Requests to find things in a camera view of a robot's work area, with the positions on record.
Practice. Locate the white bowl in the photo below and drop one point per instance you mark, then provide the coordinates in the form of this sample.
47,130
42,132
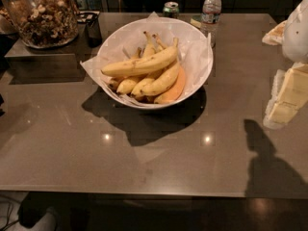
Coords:
152,64

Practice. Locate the white paper liner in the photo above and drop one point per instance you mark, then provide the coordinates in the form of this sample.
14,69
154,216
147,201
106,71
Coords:
194,52

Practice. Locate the green soda can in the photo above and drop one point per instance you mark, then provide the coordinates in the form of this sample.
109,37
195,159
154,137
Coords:
171,10

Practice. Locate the clear plastic water bottle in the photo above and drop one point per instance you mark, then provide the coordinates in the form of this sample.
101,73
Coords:
209,19

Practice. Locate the yellow banana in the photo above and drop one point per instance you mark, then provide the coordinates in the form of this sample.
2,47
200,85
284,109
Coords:
148,79
164,82
127,85
143,65

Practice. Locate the upright banana at back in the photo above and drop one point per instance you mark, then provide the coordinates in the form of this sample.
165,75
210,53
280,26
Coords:
149,47

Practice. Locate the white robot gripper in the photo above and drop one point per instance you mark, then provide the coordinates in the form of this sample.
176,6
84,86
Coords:
296,33

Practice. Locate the dark metal stand box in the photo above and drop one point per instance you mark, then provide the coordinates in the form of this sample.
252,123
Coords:
60,64

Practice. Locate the small banana far left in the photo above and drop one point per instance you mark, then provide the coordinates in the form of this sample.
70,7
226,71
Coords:
114,83

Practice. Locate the black scoop holder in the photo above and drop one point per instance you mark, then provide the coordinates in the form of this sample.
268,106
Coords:
92,28

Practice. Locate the glass jar of granola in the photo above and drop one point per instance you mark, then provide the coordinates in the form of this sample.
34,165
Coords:
43,24

